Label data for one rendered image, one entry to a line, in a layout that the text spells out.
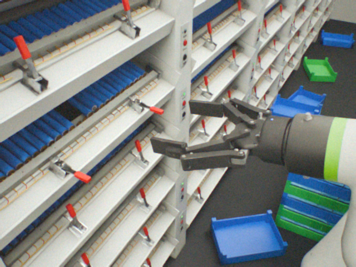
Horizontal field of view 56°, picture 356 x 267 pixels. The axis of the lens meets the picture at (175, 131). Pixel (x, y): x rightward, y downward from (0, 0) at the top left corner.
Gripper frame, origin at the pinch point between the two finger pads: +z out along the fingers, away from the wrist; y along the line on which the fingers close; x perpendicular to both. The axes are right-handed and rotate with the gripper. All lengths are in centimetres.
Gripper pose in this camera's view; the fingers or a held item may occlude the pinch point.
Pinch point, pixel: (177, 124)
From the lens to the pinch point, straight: 62.4
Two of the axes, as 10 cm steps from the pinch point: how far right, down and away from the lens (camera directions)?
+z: -8.4, -1.4, 5.2
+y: 5.1, -5.3, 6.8
